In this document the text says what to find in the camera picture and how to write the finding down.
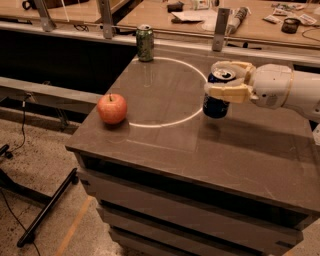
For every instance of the dark round cup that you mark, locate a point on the dark round cup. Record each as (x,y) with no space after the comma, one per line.
(290,25)

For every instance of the black metal stand base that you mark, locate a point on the black metal stand base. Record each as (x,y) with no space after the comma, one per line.
(47,202)

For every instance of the black device on desk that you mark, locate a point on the black device on desk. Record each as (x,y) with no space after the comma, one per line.
(175,7)

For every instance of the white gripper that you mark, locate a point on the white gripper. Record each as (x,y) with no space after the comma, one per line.
(271,85)

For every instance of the metal bracket post middle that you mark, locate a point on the metal bracket post middle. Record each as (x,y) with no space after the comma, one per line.
(107,20)

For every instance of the red apple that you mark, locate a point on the red apple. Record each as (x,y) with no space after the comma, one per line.
(112,108)

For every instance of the green soda can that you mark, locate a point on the green soda can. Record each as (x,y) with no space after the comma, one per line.
(145,42)

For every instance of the grey power strip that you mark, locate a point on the grey power strip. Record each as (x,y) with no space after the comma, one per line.
(237,19)

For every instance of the grey drawer cabinet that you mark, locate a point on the grey drawer cabinet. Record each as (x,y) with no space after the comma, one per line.
(171,181)

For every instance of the metal bracket post right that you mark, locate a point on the metal bracket post right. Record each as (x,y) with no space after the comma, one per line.
(220,29)

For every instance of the metal bracket post left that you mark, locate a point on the metal bracket post left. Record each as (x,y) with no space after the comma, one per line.
(46,22)

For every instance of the blue pepsi can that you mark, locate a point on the blue pepsi can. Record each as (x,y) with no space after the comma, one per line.
(212,107)

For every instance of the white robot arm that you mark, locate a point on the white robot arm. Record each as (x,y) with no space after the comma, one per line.
(303,96)

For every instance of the white papers on desk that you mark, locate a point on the white papers on desk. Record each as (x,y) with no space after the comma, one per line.
(194,16)

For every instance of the metal bracket post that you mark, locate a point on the metal bracket post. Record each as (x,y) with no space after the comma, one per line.
(46,22)
(220,29)
(107,20)

